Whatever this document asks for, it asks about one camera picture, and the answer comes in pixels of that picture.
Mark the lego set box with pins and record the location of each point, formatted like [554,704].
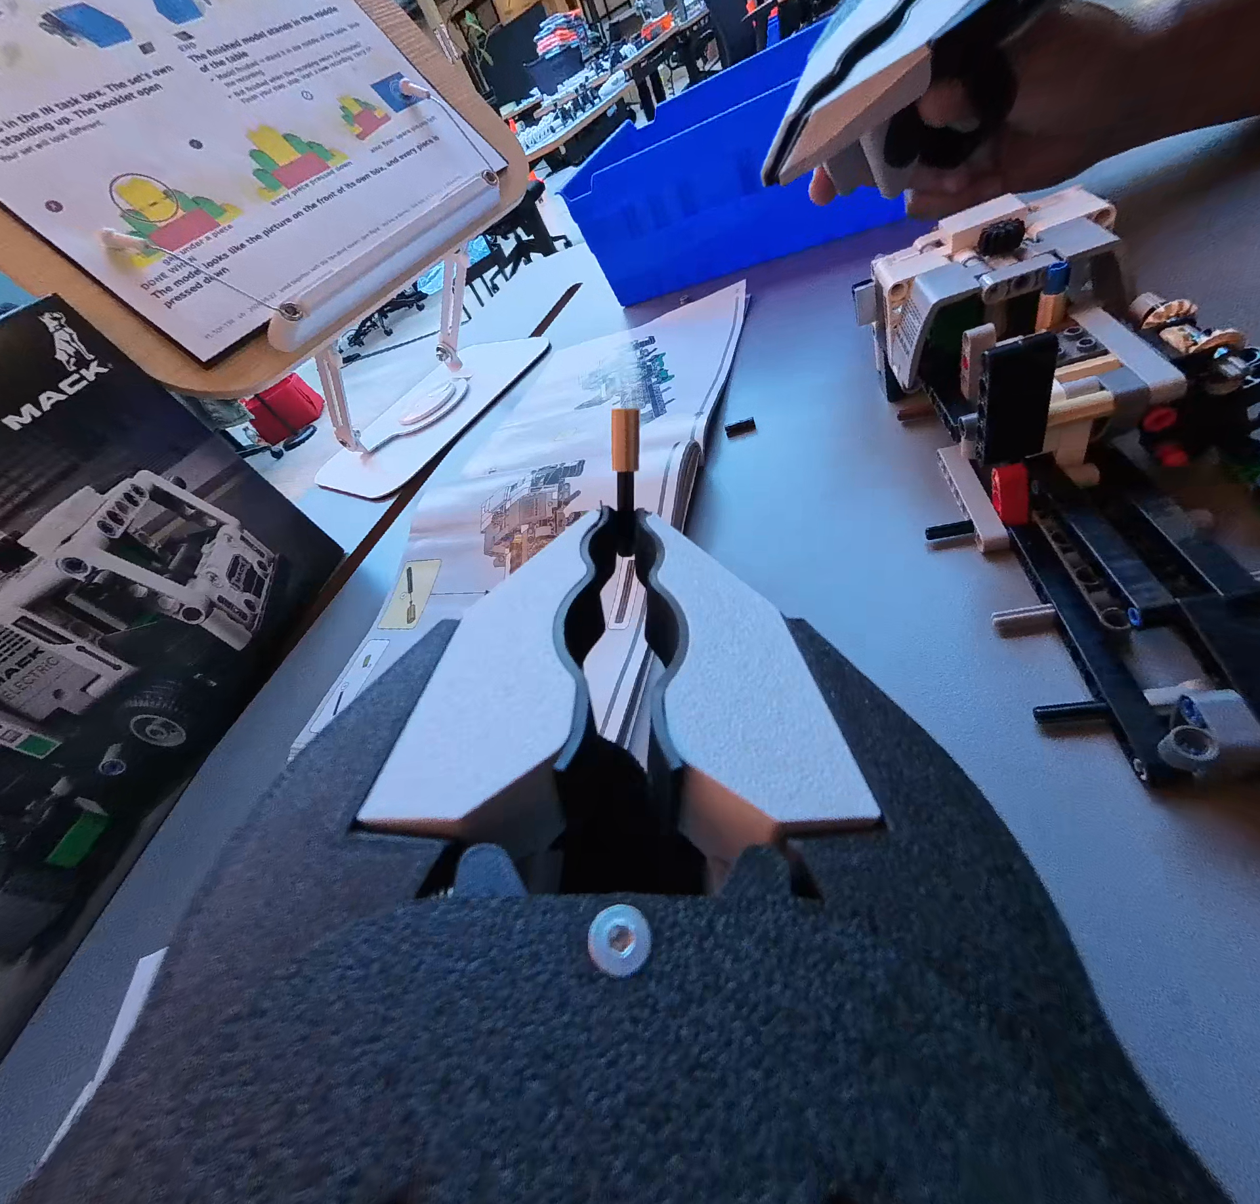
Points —
[148,534]

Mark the lego truck model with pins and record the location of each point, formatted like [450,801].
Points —
[1025,396]

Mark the red bag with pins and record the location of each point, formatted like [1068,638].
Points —
[286,408]

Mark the person's right forearm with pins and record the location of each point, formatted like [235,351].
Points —
[1220,52]

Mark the black axle with tan connector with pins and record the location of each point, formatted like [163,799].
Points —
[627,441]

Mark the open instruction booklet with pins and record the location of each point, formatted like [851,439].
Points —
[463,534]

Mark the person's right hand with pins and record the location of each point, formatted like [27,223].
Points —
[1092,101]

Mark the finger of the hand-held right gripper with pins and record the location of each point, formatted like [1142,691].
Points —
[865,106]
[853,29]

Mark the blue plastic bin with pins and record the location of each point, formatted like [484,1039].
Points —
[689,209]

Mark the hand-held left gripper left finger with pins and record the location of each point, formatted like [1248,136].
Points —
[463,722]

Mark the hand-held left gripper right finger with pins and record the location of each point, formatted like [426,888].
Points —
[767,722]

